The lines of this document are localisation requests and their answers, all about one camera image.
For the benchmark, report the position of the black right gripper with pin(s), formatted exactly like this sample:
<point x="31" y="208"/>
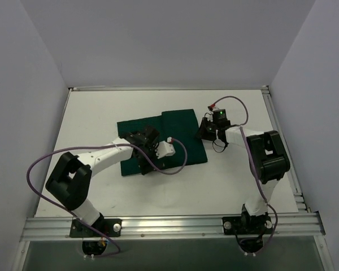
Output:
<point x="207" y="129"/>

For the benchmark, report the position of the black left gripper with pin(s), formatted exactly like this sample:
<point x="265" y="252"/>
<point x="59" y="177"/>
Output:
<point x="144" y="159"/>

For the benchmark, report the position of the dark green surgical cloth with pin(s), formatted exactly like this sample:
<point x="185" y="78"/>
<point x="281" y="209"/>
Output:
<point x="180" y="124"/>

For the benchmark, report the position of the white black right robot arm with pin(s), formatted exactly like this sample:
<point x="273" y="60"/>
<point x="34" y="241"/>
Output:
<point x="268" y="159"/>

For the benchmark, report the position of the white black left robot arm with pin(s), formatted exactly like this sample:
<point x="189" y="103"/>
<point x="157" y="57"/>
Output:
<point x="70" y="179"/>

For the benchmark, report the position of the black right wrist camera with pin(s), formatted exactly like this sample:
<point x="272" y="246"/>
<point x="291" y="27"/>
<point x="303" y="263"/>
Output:
<point x="216" y="115"/>

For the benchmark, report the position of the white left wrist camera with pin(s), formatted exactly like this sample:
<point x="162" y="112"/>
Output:
<point x="165" y="148"/>

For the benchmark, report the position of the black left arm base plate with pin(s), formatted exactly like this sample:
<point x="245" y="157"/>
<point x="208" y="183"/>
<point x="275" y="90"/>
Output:
<point x="111" y="227"/>

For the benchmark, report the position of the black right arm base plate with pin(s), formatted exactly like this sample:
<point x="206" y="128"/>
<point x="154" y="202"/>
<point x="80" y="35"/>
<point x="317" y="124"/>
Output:
<point x="245" y="224"/>

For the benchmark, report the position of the aluminium right frame rail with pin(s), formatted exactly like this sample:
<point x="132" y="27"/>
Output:
<point x="292" y="176"/>

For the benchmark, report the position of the aluminium frame rail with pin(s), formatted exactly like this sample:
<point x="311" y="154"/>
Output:
<point x="169" y="227"/>
<point x="292" y="176"/>

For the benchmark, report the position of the aluminium front frame rail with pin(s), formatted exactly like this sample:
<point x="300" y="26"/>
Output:
<point x="169" y="227"/>

